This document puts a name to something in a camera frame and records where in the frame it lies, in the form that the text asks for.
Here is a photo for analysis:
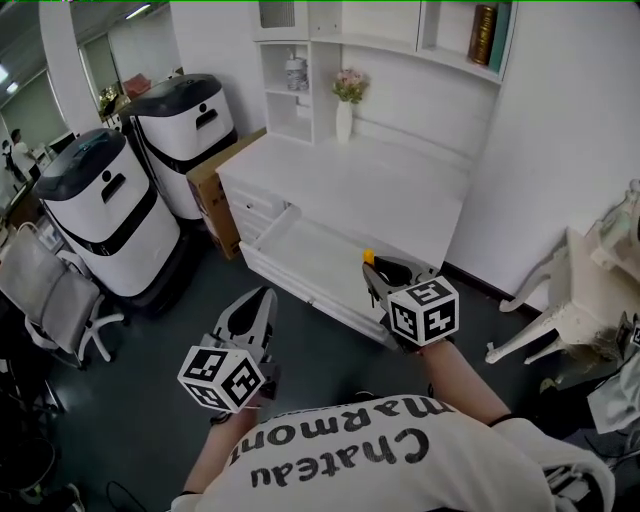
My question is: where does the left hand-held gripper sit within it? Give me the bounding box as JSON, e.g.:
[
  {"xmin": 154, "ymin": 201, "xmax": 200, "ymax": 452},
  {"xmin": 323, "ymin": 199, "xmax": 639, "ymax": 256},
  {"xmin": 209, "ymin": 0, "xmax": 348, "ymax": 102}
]
[{"xmin": 177, "ymin": 286, "xmax": 282, "ymax": 414}]

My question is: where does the patterned bottle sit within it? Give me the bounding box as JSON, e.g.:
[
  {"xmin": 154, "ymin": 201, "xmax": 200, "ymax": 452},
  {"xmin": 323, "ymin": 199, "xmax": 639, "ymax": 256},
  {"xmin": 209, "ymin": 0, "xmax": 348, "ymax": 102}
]
[{"xmin": 284, "ymin": 48, "xmax": 310, "ymax": 93}]

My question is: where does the white and black robot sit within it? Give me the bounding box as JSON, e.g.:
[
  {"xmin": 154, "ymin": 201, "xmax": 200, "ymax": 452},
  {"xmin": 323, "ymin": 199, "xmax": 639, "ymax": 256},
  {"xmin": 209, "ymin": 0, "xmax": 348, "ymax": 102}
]
[
  {"xmin": 31, "ymin": 128, "xmax": 184, "ymax": 302},
  {"xmin": 119, "ymin": 73, "xmax": 239, "ymax": 222}
]

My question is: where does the person's right forearm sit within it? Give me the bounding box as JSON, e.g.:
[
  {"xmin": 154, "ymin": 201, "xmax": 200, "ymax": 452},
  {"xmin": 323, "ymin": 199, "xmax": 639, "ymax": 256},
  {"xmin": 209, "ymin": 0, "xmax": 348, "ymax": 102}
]
[{"xmin": 418, "ymin": 338, "xmax": 512, "ymax": 427}]

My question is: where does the white desk with hutch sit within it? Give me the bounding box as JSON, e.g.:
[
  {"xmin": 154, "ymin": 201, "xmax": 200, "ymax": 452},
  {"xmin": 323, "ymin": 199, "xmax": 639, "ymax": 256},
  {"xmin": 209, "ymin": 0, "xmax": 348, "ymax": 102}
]
[{"xmin": 216, "ymin": 0, "xmax": 519, "ymax": 346}]

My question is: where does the grey office chair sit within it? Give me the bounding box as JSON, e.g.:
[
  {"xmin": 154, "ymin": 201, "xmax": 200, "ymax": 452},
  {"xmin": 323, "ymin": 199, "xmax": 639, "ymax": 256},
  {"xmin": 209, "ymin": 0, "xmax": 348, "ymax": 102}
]
[{"xmin": 0, "ymin": 223, "xmax": 126, "ymax": 372}]

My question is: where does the teal book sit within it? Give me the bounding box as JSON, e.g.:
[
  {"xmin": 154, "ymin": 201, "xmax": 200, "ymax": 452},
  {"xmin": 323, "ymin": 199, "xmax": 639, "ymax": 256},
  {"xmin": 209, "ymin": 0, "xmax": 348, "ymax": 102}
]
[{"xmin": 488, "ymin": 1, "xmax": 513, "ymax": 74}]

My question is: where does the black waste bin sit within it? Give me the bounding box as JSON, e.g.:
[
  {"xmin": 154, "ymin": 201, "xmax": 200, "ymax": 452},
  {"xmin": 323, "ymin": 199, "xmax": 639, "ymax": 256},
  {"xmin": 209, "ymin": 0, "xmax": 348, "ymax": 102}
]
[{"xmin": 0, "ymin": 437, "xmax": 57, "ymax": 503}]

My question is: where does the white drawer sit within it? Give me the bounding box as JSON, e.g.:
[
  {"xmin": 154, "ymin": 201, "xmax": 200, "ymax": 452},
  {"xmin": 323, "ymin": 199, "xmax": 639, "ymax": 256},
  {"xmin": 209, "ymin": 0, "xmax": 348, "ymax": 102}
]
[{"xmin": 239, "ymin": 203, "xmax": 446, "ymax": 346}]

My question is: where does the brown cardboard box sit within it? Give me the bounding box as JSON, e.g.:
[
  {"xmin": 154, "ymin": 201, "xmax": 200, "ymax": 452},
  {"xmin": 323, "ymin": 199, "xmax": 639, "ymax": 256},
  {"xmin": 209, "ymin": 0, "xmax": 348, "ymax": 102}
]
[{"xmin": 185, "ymin": 126, "xmax": 269, "ymax": 262}]

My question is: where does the white ceramic vase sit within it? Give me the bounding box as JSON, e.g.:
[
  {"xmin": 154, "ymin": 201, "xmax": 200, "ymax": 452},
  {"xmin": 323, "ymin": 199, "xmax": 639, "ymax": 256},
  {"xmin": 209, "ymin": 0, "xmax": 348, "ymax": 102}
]
[{"xmin": 335, "ymin": 100, "xmax": 354, "ymax": 146}]

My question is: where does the white ornate side table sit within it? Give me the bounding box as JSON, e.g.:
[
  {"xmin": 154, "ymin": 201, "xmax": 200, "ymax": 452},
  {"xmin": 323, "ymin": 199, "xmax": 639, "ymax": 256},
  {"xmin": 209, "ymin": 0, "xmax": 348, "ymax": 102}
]
[{"xmin": 484, "ymin": 178, "xmax": 640, "ymax": 366}]

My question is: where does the pink flower bunch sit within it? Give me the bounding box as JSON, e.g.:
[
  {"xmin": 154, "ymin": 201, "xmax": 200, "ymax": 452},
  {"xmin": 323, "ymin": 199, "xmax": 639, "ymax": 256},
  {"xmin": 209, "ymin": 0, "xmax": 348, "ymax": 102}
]
[{"xmin": 330, "ymin": 68, "xmax": 372, "ymax": 106}]

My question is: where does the person's left forearm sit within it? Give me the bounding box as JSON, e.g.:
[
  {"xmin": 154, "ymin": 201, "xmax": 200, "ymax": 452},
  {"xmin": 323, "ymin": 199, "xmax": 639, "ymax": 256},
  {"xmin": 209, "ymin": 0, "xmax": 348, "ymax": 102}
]
[{"xmin": 181, "ymin": 408, "xmax": 262, "ymax": 497}]

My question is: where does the white printed shirt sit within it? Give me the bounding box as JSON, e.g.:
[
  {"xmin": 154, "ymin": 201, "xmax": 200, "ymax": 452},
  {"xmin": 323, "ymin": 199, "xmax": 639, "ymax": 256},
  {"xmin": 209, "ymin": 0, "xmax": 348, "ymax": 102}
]
[{"xmin": 169, "ymin": 392, "xmax": 617, "ymax": 512}]

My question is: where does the clear plastic bag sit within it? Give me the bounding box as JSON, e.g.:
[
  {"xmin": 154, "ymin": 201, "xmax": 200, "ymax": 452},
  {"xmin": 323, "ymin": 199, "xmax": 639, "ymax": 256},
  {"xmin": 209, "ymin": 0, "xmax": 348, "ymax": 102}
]
[{"xmin": 586, "ymin": 362, "xmax": 640, "ymax": 436}]

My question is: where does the brown book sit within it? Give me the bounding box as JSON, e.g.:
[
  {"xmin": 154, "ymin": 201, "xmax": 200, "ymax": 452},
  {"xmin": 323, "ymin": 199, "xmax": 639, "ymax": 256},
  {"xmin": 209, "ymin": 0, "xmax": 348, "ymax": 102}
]
[{"xmin": 469, "ymin": 3, "xmax": 499, "ymax": 67}]

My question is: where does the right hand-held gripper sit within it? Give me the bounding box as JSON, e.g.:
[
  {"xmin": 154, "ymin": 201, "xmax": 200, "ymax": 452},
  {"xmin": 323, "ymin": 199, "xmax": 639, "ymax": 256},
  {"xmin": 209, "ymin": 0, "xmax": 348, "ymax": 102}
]
[{"xmin": 361, "ymin": 254, "xmax": 461, "ymax": 355}]

